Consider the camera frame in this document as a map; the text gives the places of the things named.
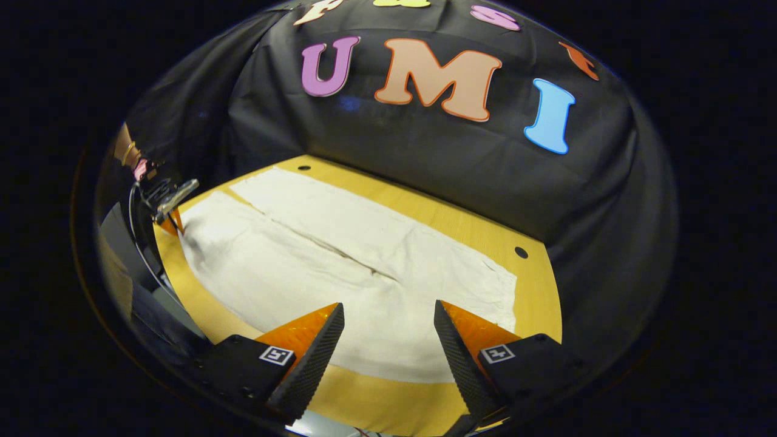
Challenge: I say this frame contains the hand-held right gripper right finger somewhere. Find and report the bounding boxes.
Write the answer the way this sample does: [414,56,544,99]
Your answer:
[433,299,588,425]

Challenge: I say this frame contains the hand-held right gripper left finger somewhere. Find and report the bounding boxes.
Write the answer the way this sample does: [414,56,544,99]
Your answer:
[193,302,345,424]

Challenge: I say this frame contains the cream white jeans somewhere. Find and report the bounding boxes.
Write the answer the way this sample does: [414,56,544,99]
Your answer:
[179,167,518,384]

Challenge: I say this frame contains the black backdrop cloth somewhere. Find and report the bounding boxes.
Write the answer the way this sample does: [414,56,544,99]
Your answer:
[97,0,677,377]

